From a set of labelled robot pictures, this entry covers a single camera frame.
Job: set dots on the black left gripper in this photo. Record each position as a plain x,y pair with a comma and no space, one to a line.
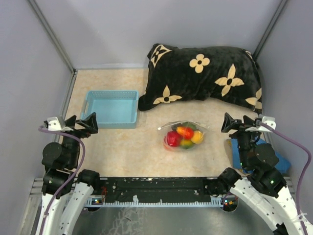
89,123

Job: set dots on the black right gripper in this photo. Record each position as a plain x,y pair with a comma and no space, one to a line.
229,123

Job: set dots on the yellow orange toy fruit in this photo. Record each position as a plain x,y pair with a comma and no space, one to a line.
197,137

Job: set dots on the red yellow toy pepper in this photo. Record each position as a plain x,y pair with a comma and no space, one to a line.
186,133

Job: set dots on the dark red toy fruit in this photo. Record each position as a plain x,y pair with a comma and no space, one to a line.
190,125

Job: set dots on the green orange toy mango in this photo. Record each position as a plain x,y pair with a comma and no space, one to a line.
186,144

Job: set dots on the clear dotted zip top bag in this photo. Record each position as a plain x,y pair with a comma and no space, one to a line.
171,126

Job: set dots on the red toy apple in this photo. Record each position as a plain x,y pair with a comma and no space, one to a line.
173,139

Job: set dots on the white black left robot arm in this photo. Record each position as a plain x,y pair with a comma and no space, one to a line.
66,187

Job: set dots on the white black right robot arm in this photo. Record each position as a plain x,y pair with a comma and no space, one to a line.
265,189

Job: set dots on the blue cloth bag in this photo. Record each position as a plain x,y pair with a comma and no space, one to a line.
262,158

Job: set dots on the light blue plastic basket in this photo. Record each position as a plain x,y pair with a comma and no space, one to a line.
115,109

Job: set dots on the black pillow with cream flowers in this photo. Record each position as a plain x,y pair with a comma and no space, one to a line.
229,74

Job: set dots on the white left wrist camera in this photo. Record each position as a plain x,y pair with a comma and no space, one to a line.
55,123

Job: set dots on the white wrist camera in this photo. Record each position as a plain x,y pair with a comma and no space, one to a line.
55,123
265,123

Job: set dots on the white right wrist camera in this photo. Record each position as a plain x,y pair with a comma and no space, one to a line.
265,123

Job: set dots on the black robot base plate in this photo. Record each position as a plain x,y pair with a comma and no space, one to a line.
165,190

